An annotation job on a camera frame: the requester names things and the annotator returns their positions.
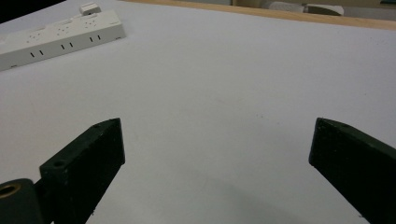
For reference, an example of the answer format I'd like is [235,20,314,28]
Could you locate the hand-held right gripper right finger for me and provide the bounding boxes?
[308,117,396,224]

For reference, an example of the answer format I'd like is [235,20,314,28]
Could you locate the white power strip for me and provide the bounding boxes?
[0,8,127,73]

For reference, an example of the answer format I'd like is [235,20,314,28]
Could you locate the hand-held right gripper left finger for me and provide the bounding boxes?
[39,117,126,224]

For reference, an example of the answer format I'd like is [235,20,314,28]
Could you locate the white plug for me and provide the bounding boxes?
[78,2,103,17]

